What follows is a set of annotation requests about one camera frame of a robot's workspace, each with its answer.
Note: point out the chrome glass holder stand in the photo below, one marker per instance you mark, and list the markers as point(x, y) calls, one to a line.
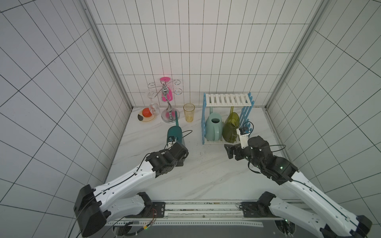
point(168, 115)

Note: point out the dark teal watering can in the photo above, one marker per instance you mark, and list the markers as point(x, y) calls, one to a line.
point(175, 133)

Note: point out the aluminium mounting rail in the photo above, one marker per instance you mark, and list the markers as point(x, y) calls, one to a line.
point(198, 213)

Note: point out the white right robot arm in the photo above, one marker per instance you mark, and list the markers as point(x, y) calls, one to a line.
point(327, 219)

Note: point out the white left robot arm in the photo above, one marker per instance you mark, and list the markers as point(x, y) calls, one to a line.
point(96, 206)

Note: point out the mint green watering can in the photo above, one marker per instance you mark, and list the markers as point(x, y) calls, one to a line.
point(213, 126)

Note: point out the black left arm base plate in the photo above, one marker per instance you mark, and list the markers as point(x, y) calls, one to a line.
point(153, 210)

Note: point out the clear wine glass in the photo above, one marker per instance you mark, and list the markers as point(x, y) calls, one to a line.
point(153, 107)

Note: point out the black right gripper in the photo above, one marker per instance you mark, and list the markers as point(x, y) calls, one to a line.
point(238, 152)

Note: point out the pink cup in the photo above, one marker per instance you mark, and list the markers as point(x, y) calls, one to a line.
point(166, 92)

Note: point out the amber plastic cup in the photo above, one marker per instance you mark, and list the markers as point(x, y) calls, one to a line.
point(189, 109)

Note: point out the blue and white slatted shelf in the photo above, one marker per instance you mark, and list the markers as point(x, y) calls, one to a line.
point(242, 103)

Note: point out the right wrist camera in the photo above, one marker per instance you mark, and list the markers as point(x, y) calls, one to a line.
point(244, 134)

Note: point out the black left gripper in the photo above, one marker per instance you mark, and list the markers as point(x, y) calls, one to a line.
point(179, 163)

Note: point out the wooden plate with red ball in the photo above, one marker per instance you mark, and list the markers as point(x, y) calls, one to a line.
point(146, 116)

